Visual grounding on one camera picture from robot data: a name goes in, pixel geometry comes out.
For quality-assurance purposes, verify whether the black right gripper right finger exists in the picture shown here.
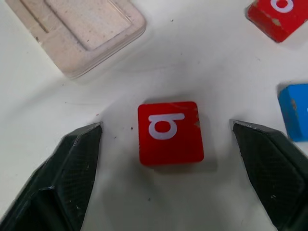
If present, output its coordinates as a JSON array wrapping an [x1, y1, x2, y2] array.
[[230, 119, 308, 231]]

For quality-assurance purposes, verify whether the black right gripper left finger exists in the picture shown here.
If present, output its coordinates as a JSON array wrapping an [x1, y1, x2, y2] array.
[[0, 122, 104, 231]]

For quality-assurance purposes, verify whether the blue letter block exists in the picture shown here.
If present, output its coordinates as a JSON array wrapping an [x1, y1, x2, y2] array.
[[278, 83, 308, 142]]

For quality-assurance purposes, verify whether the red letter b block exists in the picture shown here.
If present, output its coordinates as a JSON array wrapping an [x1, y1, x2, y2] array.
[[137, 101, 205, 167]]

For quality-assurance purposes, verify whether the light wooden tray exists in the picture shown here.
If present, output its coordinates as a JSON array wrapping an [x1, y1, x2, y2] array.
[[4, 0, 147, 79]]

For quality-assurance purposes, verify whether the red letter o block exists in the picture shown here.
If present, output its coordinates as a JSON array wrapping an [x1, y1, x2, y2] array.
[[247, 0, 308, 43]]

